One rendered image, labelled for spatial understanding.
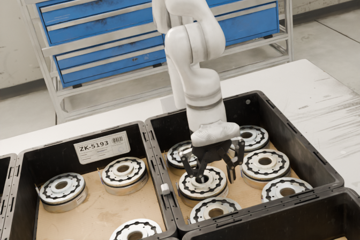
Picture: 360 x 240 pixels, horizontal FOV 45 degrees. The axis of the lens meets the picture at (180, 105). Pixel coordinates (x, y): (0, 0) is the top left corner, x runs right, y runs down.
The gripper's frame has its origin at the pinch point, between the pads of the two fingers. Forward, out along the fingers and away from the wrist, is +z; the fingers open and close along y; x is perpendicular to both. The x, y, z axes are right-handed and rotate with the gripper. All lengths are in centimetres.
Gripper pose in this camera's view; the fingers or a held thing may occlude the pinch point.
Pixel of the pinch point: (216, 179)
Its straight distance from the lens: 94.2
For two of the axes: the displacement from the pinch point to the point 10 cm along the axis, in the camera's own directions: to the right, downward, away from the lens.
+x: 2.0, 4.4, -8.8
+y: -9.7, 2.4, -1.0
